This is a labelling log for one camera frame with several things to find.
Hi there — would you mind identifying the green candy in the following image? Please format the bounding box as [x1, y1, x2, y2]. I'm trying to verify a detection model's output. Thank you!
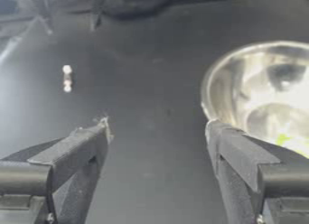
[274, 132, 309, 159]

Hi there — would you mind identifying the black and white candy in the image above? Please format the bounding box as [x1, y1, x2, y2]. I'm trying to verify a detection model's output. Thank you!
[60, 63, 75, 94]

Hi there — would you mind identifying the steel bowl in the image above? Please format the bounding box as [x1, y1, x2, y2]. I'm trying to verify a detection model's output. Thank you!
[199, 40, 309, 161]

